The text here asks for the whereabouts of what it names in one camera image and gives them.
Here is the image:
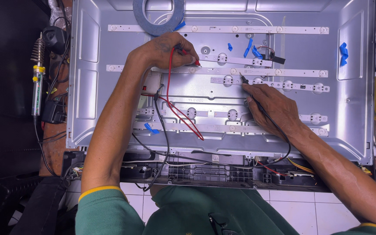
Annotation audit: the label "LED strip with four lenses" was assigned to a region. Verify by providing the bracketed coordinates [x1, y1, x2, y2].
[210, 75, 331, 94]

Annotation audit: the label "person's left hand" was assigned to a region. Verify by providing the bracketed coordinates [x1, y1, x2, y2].
[127, 32, 202, 74]

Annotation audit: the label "red probe cable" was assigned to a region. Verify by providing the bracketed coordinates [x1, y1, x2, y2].
[141, 47, 205, 141]

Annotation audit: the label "black plug adapter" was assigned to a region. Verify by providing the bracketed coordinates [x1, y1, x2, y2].
[41, 99, 67, 125]

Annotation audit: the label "red test probe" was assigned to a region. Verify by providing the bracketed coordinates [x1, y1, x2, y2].
[174, 45, 203, 68]

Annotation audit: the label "soldering iron with clear handle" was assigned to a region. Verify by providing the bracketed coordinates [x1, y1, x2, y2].
[30, 32, 47, 125]

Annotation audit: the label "crumpled blue tape piece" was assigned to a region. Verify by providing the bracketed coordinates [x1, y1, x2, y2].
[144, 122, 160, 135]

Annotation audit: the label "black plastic television frame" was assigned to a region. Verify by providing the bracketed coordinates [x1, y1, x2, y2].
[61, 150, 375, 192]

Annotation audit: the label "silver metal television back panel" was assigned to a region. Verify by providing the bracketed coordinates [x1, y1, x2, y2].
[65, 0, 376, 166]

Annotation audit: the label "white tester box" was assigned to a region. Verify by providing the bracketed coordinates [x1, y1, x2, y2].
[138, 71, 165, 109]

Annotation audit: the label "black eyeglasses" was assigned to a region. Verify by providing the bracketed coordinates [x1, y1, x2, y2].
[207, 212, 238, 235]

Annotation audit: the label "black probe cable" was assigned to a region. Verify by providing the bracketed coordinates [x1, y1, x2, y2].
[131, 104, 292, 170]

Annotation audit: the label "short LED strip with lenses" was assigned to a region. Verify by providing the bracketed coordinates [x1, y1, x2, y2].
[197, 53, 273, 68]

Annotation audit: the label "long LED strip with lenses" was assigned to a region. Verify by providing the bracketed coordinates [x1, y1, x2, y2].
[136, 107, 328, 125]

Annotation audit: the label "large blue tape piece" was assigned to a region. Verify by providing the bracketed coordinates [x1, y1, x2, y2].
[339, 42, 349, 67]

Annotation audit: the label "long blue tape piece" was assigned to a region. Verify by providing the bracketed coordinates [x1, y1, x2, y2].
[243, 38, 253, 59]

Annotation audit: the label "green shirt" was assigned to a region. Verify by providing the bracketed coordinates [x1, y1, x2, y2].
[75, 185, 376, 235]

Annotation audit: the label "blue tape roll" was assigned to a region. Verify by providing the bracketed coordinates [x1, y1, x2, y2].
[133, 0, 186, 37]

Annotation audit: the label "long white flat LED strip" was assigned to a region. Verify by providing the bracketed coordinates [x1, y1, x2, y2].
[108, 24, 330, 35]
[106, 64, 329, 78]
[133, 121, 329, 137]

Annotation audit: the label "person's right hand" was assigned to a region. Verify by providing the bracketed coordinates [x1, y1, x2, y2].
[241, 83, 303, 138]

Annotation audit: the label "black test probe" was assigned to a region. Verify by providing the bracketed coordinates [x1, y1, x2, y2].
[239, 72, 264, 110]

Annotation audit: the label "clear plastic bag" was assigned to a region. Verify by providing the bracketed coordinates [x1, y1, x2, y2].
[48, 0, 73, 30]

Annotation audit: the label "black connector with wires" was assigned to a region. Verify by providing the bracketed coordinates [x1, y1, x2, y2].
[255, 45, 286, 65]

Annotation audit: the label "black power adapter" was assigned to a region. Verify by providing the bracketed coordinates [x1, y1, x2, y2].
[42, 26, 68, 55]

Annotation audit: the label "black tester power cable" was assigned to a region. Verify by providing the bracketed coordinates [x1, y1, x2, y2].
[135, 86, 170, 192]

